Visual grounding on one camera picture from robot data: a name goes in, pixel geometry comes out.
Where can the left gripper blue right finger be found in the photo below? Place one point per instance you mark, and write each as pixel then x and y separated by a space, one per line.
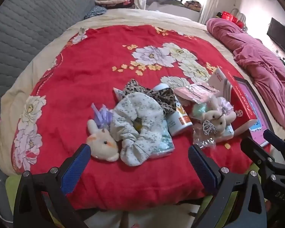
pixel 205 168

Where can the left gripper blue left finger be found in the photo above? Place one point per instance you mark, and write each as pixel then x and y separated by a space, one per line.
pixel 73 167

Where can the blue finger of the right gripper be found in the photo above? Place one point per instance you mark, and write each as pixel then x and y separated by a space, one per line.
pixel 275 141
pixel 256 153

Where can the white bunny plush purple bow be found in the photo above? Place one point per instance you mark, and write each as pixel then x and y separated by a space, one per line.
pixel 102 145

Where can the green tissue pack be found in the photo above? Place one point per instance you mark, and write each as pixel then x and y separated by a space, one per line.
pixel 165 147

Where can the beige bear plush pink bow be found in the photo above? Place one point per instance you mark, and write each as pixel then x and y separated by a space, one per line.
pixel 219 114

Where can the leopard print scrunchie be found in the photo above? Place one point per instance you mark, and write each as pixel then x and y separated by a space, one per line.
pixel 165 97

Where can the pale floral fabric scrunchie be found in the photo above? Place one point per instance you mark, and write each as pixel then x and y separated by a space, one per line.
pixel 137 124

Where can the pink quilted duvet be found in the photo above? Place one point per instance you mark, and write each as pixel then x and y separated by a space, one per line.
pixel 264 67

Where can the white vitamin bottle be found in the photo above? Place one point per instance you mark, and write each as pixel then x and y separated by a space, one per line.
pixel 179 121

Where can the red floral blanket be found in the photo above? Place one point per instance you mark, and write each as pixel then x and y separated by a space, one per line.
pixel 53 122

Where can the red tissue box pack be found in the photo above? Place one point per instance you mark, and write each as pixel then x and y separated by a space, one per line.
pixel 225 83

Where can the beige bed sheet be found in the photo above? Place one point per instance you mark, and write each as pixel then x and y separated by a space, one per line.
pixel 13 99

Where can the red gift bags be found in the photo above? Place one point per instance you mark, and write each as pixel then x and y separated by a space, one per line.
pixel 227 16

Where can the white window curtain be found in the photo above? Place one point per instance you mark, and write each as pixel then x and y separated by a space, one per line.
pixel 208 11

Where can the grey quilted headboard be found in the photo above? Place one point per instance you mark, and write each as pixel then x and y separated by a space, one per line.
pixel 27 26

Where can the clothes on window bench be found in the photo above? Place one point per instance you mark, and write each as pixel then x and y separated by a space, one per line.
pixel 192 4

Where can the wall mounted black television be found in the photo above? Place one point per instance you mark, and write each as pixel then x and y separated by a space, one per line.
pixel 276 33

